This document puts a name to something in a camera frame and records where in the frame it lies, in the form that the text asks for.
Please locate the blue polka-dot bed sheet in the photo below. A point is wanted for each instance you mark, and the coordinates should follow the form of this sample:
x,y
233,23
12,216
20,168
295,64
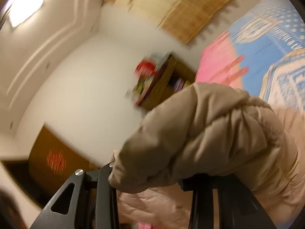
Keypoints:
x,y
274,40

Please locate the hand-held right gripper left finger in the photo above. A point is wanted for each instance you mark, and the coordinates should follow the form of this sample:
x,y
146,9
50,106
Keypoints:
x,y
104,190

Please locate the brown wooden desk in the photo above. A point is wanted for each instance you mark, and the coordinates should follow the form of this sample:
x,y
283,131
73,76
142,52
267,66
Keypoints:
x,y
166,85

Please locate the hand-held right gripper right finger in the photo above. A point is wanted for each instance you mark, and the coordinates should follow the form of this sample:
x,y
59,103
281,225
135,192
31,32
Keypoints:
x,y
188,186

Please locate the bright ceiling lamp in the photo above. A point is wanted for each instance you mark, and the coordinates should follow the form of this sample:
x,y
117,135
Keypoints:
x,y
26,2

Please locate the beige quilted down jacket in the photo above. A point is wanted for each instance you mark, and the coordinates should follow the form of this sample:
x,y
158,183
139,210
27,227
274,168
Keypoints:
x,y
202,136

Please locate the red door decoration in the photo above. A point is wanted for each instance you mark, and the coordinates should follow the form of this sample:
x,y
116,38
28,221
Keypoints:
x,y
56,161

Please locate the pink fleece blanket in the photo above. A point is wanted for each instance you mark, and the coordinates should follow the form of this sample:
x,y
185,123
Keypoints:
x,y
219,59

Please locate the beige patterned window curtain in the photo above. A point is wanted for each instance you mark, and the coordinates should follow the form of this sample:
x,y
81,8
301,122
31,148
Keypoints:
x,y
185,7

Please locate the brown wooden door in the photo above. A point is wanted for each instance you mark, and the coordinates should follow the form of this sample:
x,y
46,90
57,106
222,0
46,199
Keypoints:
x,y
62,183

